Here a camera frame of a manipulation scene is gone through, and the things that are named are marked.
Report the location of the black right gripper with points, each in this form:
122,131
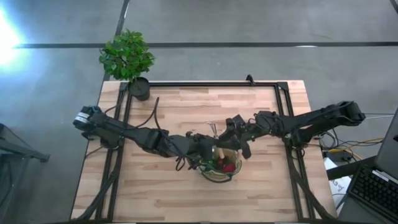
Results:
245,132

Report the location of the black laptop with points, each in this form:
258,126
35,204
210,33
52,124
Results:
373,189

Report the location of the white paper box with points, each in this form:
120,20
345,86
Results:
337,186

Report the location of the red black garden glove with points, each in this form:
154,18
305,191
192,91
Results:
228,167

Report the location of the potted green plant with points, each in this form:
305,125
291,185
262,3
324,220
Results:
126,56

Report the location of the beige green gardening bag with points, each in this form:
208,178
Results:
219,177

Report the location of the black metal stand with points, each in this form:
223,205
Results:
25,154

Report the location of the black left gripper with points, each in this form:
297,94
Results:
202,147

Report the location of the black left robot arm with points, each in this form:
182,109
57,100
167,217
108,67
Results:
130,133

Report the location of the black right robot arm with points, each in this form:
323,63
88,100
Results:
311,123

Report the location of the small black bracket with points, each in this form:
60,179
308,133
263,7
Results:
249,79

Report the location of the black aluminium frame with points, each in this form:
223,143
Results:
202,84

